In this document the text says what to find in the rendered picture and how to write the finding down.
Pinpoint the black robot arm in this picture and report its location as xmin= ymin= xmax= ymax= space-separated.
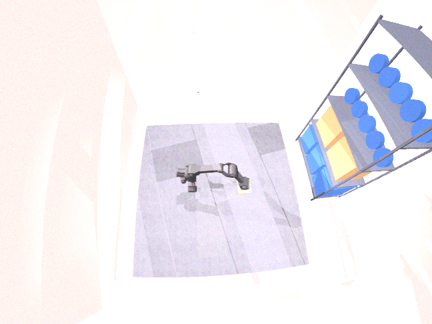
xmin=177 ymin=163 xmax=249 ymax=191

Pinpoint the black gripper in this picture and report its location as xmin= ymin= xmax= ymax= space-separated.
xmin=187 ymin=176 xmax=197 ymax=193

